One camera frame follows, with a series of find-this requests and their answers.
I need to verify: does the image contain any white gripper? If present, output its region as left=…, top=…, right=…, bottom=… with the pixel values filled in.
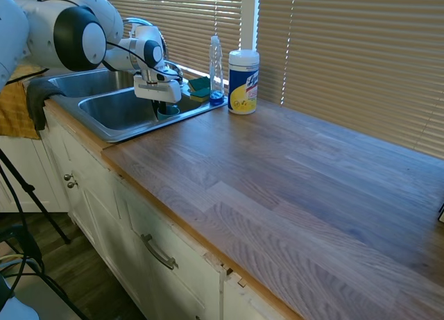
left=133, top=74, right=182, bottom=113

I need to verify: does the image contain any teal plastic mug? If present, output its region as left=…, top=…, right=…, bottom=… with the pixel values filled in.
left=156, top=104, right=181, bottom=122

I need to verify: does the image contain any stainless steel double sink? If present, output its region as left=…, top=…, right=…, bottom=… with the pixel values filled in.
left=46, top=66, right=228, bottom=144

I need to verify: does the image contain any yellow sponge with green pad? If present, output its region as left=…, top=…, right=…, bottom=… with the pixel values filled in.
left=189, top=87, right=211, bottom=103

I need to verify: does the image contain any green scrub sponge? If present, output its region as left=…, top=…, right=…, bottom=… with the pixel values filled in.
left=187, top=76, right=212, bottom=92

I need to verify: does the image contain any clear dish soap bottle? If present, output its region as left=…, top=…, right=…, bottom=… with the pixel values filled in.
left=208, top=35, right=225, bottom=108

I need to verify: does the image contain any Lysol wipes canister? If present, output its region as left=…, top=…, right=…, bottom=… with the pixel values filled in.
left=227, top=49, right=261, bottom=116

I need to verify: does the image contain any chrome faucet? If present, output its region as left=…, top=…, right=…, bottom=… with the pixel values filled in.
left=121, top=16, right=183, bottom=81

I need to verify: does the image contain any narrow beige window blind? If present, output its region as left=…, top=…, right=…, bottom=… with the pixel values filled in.
left=96, top=0, right=244, bottom=87

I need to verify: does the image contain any white kitchen cabinet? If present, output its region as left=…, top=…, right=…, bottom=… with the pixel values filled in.
left=40, top=104, right=289, bottom=320

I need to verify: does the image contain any grey dish cloth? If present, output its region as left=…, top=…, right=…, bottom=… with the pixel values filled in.
left=26, top=77, right=67, bottom=132

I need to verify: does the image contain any yellow dish towel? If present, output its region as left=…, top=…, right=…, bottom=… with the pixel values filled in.
left=0, top=64, right=48, bottom=141

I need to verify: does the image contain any black tripod leg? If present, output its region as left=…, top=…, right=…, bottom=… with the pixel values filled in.
left=0, top=147, right=72, bottom=246

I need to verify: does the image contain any wide beige window blind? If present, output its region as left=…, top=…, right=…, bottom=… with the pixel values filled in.
left=256, top=0, right=444, bottom=160

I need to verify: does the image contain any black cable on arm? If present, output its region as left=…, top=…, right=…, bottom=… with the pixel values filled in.
left=30, top=0, right=184, bottom=83

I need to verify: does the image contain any white window frame post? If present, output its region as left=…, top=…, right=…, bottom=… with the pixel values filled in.
left=240, top=0, right=262, bottom=52

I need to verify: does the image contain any metal bar drawer handle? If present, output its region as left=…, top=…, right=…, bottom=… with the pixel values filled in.
left=139, top=233, right=180, bottom=271

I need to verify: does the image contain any black metal stand frame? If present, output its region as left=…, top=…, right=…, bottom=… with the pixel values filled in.
left=0, top=224, right=89, bottom=320

